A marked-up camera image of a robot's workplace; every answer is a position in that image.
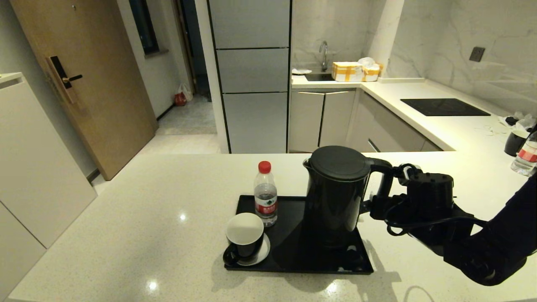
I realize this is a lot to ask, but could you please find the white side cabinet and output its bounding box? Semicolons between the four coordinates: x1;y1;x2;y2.
0;72;98;291

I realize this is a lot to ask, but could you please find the red-capped bottle, low water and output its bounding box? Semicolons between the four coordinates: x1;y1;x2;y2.
254;161;278;227

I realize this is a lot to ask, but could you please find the grey lower cabinet door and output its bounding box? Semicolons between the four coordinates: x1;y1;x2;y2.
289;91;326;153
320;90;357;148

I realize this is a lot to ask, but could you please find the black electric kettle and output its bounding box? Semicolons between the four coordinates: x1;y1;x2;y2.
303;146;396;250

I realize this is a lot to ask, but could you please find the white saucer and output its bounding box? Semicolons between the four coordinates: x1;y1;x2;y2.
229;233;271;267

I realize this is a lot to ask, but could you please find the wooden door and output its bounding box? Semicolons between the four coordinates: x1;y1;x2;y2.
9;0;159;181

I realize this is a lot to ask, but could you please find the tall grey cabinet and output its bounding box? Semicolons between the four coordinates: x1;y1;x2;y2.
208;0;292;154

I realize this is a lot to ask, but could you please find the black door lock handle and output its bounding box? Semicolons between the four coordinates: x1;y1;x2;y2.
46;55;83;104

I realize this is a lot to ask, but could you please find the black induction cooktop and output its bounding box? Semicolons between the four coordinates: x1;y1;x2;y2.
400;98;491;117

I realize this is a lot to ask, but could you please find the dark window pane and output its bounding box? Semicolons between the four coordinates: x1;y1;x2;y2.
129;0;169;57

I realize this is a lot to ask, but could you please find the large box yellow tape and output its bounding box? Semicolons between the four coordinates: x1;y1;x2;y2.
332;61;365;82

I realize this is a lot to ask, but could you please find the water bottle red label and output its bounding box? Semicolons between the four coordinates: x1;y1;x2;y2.
511;130;537;176

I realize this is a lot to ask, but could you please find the grey drawer cabinet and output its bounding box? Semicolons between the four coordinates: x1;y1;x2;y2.
347;92;443;152

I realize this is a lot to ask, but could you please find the black cup white inside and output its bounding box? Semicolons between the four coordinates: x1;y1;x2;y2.
223;213;265;266

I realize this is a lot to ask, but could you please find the crumpled clear wrapper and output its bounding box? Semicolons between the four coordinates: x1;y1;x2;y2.
499;112;537;131

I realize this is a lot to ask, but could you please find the small box yellow tape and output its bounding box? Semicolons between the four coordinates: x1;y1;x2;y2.
363;63;384;82

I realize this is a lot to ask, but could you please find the black mug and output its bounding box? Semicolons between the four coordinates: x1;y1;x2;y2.
504;129;531;157

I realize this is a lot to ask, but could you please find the black rectangular tray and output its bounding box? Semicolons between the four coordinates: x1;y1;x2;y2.
224;195;374;275

